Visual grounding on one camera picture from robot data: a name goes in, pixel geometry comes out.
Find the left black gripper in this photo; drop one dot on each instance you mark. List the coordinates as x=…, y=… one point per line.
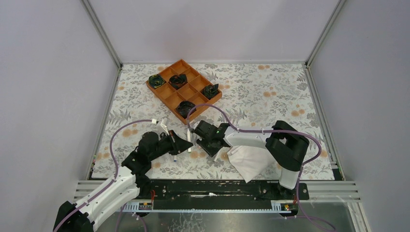
x=172, y=143

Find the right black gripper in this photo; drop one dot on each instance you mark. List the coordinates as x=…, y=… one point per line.
x=203, y=137

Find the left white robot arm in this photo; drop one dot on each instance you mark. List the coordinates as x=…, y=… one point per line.
x=129, y=182

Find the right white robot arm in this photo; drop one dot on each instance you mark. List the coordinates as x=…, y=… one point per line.
x=286, y=145

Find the dark blue rolled tie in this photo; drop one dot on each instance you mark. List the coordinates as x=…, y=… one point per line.
x=184, y=108

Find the white folded cloth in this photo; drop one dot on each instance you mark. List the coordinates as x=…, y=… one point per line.
x=250, y=161

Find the dark green rolled tie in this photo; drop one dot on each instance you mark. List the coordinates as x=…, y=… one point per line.
x=210, y=91

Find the orange wooden compartment tray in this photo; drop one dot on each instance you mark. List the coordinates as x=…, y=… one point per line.
x=189, y=92

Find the green patterned rolled tie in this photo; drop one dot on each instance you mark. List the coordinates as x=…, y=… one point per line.
x=156, y=81

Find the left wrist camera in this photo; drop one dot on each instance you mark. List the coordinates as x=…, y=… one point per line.
x=161, y=125

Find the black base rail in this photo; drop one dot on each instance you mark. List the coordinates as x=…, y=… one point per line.
x=167, y=194

